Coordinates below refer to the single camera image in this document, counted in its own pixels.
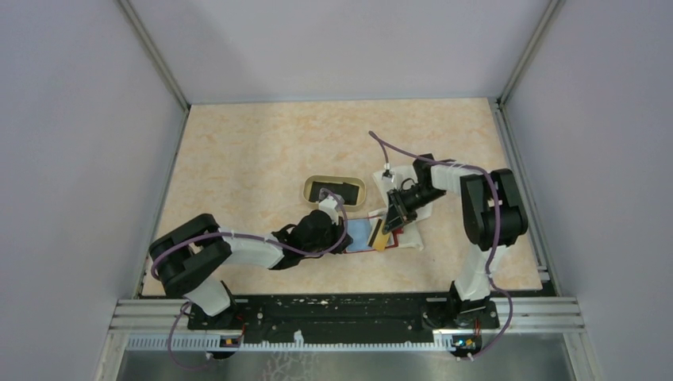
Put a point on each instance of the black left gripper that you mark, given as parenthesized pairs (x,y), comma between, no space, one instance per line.
(342,238)

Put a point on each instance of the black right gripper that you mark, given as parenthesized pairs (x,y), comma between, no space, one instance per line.
(398,213)

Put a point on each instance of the red leather card holder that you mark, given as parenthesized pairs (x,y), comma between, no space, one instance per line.
(361,231)

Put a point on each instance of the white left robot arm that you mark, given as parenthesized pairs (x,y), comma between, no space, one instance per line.
(185,259)

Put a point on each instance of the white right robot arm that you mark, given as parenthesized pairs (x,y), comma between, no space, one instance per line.
(493,215)

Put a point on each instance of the white cloth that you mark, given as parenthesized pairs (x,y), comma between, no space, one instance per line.
(404,179)

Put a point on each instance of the beige plastic tray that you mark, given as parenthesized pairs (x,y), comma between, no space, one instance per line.
(335,179)

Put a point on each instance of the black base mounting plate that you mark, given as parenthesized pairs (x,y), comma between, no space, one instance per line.
(379,318)

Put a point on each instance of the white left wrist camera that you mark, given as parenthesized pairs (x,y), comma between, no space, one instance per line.
(331,205)

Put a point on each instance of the aluminium front frame rail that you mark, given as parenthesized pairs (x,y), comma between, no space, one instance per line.
(529,315)

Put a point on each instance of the aluminium frame rail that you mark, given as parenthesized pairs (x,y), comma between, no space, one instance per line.
(529,315)
(152,51)
(534,43)

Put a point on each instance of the white slotted cable duct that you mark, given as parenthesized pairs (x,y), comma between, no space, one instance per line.
(204,342)

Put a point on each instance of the aluminium frame rail right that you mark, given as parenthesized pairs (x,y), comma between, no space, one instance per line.
(534,43)

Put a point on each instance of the aluminium frame rail left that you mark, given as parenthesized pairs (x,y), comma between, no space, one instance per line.
(152,51)

